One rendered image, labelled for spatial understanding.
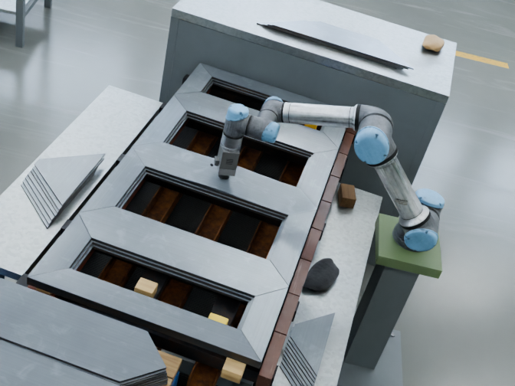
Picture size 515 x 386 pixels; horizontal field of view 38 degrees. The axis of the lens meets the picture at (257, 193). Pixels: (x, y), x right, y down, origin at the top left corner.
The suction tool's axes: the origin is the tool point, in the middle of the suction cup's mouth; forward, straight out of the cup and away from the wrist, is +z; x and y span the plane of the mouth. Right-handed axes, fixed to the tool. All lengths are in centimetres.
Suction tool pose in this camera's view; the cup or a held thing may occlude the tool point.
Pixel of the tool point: (223, 178)
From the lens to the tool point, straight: 278.4
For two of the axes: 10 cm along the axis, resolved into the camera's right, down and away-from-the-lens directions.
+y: 1.2, 6.3, -7.7
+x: 9.7, 0.8, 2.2
